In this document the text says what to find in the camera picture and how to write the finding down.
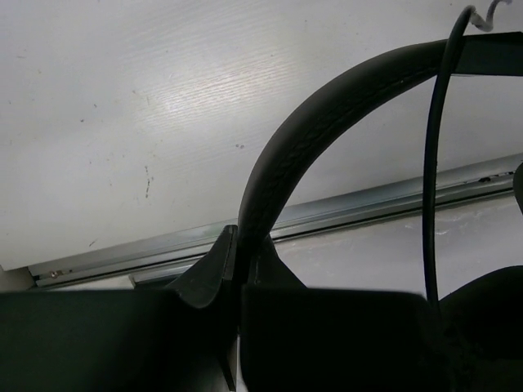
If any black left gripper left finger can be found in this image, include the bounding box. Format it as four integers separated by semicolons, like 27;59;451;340
1;225;237;391

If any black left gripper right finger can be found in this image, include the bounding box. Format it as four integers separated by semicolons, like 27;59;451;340
240;239;449;391

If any black headset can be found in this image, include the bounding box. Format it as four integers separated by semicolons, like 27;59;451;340
237;33;522;391

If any thin black headset cable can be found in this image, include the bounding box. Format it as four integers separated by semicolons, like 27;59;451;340
422;0;514;315

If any aluminium front table rail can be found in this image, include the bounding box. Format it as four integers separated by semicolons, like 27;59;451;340
29;154;522;288

